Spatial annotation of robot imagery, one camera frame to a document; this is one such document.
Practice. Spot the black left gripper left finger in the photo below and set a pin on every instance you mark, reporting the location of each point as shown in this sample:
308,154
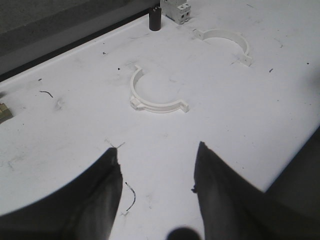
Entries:
84,209

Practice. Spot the brass valve red handwheel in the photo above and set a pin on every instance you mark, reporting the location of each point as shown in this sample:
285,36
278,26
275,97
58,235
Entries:
5,113

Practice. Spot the white circuit breaker red switch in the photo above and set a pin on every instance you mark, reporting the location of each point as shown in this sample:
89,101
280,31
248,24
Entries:
177,10

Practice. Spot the dark brown cylindrical coupling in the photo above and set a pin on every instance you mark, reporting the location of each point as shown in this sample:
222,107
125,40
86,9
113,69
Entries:
155,14

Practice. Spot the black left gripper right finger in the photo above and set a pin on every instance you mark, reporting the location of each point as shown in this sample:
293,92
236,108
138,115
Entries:
233,209

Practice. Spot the white half pipe clamp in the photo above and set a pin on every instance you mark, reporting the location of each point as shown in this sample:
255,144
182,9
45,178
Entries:
233,36
150,91

